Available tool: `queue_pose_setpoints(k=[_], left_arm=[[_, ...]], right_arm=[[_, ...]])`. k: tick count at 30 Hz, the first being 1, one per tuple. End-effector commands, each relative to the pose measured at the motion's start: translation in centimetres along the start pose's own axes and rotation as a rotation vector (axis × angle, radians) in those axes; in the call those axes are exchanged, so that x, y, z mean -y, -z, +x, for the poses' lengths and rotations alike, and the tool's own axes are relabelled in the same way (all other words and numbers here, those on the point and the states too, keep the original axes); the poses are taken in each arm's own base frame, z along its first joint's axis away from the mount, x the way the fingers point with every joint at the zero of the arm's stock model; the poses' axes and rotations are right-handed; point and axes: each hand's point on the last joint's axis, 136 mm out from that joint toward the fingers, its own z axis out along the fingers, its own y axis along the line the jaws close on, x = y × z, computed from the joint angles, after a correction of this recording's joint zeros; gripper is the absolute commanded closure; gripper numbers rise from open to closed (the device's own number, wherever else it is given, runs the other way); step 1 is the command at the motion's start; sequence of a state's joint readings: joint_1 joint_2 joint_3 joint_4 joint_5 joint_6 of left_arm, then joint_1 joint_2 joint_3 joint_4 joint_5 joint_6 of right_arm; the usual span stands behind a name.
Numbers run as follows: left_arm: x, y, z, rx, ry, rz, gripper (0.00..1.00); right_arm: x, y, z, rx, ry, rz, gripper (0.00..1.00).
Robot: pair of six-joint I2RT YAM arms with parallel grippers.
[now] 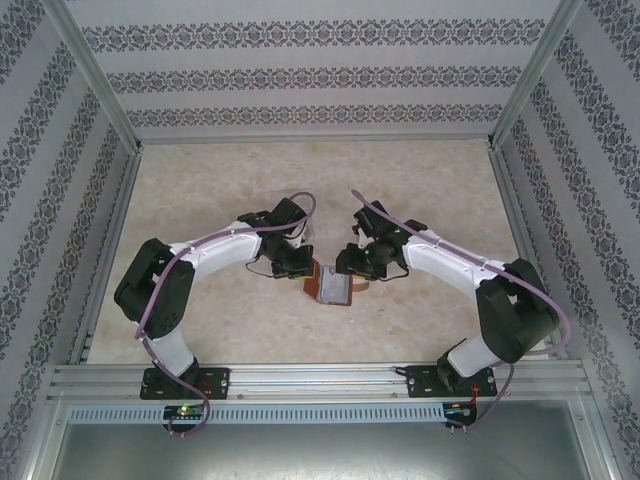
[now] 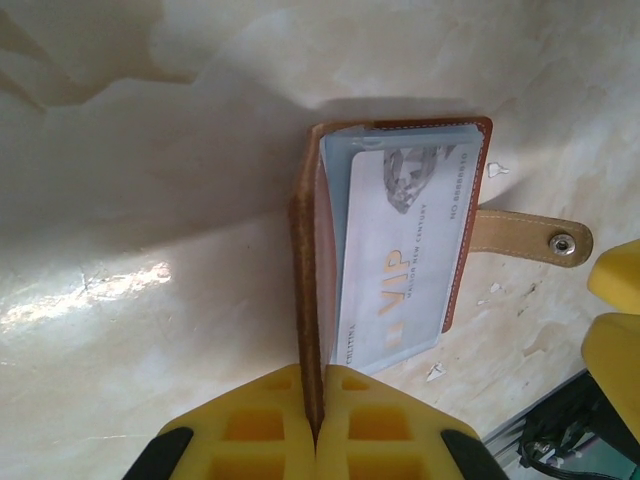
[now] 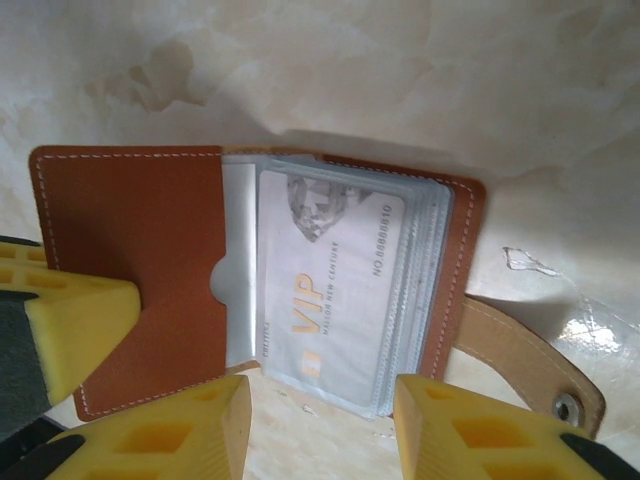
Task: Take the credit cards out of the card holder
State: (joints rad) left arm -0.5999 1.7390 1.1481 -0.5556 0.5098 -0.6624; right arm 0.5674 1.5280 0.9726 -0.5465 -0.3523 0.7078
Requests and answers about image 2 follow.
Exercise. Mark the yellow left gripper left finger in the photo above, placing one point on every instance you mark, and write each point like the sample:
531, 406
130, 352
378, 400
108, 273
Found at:
250, 425

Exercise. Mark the white VIP card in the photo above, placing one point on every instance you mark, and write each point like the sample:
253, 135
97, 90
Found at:
400, 280

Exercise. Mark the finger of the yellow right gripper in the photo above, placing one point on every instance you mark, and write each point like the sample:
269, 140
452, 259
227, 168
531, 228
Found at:
617, 370
620, 280

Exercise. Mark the brown leather card holder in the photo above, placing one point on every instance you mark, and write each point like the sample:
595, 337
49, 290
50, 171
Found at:
312, 250

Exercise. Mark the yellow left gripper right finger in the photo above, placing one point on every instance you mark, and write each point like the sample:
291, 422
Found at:
380, 430

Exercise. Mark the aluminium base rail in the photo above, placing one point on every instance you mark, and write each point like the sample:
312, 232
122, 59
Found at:
505, 440

